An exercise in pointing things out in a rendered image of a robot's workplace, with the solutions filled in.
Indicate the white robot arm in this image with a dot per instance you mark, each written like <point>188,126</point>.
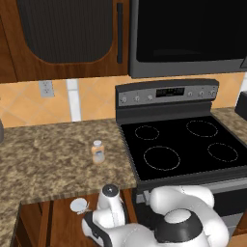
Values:
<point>189,199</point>

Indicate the white round pizza cutter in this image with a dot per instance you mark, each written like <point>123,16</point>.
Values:
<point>78,205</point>

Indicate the brown wooden drawer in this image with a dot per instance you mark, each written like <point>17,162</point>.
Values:
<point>69,228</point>

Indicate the grey stove knob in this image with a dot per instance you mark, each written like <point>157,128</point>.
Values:
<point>212,93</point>
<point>190,94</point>
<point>150,97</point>
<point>201,93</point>
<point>137,98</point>
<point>123,100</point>

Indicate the orange bottle with white cap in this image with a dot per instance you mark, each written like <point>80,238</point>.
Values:
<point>97,153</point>

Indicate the black electric stove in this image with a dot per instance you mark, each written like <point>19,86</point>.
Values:
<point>180,148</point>

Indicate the brown cupboard door dark panel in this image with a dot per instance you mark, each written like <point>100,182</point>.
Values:
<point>64,29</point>

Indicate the black and grey microwave oven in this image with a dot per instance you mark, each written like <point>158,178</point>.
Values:
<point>189,32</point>

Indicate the black countertop appliance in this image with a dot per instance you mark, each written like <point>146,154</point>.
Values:
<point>241,106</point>

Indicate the plain brown cupboard door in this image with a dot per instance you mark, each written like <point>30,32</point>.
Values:
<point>5,54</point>

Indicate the brown base cupboard panel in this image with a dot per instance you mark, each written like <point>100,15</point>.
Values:
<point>30,225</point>

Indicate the brown base cupboard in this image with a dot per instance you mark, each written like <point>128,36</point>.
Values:
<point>239,233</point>

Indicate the grey wall socket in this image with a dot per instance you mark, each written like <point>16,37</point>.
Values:
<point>46,88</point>

